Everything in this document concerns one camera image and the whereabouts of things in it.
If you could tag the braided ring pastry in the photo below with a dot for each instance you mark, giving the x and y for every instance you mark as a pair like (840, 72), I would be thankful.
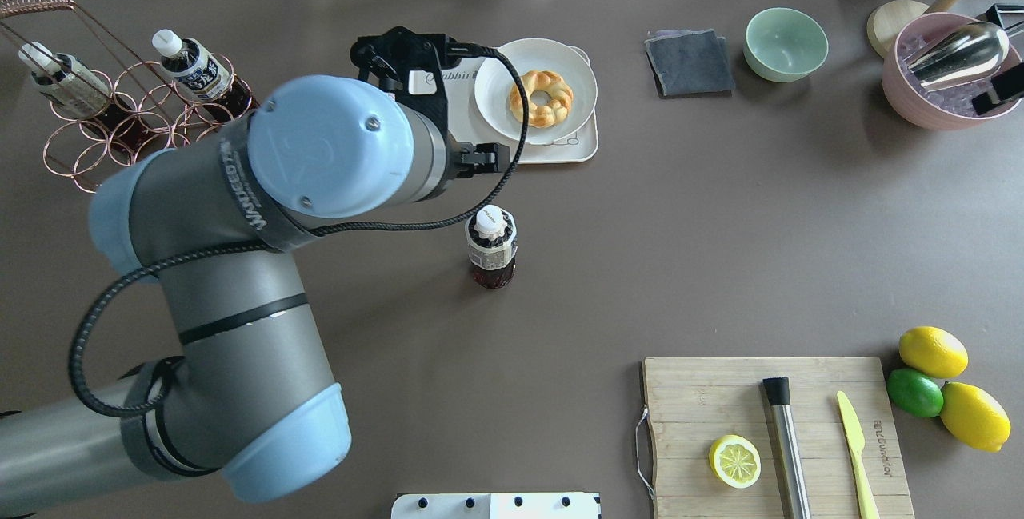
(550, 99)

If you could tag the green ceramic bowl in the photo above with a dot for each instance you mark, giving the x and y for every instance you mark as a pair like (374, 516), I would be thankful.
(784, 45)

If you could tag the pink bowl with ice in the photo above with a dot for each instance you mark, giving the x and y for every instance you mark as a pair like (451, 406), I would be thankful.
(947, 109)

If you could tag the tea bottle white cap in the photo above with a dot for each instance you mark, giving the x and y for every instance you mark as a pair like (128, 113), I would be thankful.
(491, 236)

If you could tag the yellow plastic knife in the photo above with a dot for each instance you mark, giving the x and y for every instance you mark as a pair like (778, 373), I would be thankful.
(855, 445)

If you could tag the yellow lemon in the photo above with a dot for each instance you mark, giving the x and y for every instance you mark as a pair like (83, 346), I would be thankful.
(975, 417)
(933, 351)

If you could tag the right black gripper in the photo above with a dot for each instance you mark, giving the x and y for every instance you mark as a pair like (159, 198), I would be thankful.
(1000, 89)

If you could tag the lower yellow lemon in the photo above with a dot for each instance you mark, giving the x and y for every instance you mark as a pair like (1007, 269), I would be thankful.
(975, 417)

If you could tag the upper yellow lemon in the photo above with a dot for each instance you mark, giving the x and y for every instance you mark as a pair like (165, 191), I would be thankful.
(933, 351)

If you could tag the steel ice scoop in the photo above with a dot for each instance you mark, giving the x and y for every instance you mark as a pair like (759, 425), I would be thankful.
(970, 52)

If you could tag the cream serving tray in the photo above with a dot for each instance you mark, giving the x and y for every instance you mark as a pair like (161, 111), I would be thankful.
(468, 125)

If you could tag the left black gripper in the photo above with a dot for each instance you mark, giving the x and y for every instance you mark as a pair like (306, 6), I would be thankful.
(483, 159)

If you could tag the outer tea bottle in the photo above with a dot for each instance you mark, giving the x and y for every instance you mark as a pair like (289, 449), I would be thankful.
(78, 92)

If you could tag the white plate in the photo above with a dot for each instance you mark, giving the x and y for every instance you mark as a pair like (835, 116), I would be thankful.
(494, 81)

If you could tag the green lime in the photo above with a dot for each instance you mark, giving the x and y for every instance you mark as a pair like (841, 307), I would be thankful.
(914, 392)

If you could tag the middle tea bottle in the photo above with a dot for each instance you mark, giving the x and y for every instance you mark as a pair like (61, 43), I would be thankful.
(202, 78)

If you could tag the bamboo cutting board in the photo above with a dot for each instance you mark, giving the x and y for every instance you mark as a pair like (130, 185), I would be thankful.
(693, 401)

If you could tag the grey folded cloth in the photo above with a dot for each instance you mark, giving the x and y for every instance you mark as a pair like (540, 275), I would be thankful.
(689, 62)

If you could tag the half lemon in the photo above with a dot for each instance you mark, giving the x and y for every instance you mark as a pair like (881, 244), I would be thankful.
(735, 461)

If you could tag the steel muddler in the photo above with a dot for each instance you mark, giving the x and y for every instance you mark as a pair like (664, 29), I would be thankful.
(777, 391)

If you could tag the copper wire bottle rack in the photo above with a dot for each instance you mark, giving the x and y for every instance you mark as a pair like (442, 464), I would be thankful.
(83, 152)

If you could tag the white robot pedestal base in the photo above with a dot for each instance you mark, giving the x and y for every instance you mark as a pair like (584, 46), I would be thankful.
(518, 504)

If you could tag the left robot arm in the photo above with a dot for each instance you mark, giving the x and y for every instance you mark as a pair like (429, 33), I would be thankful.
(215, 224)

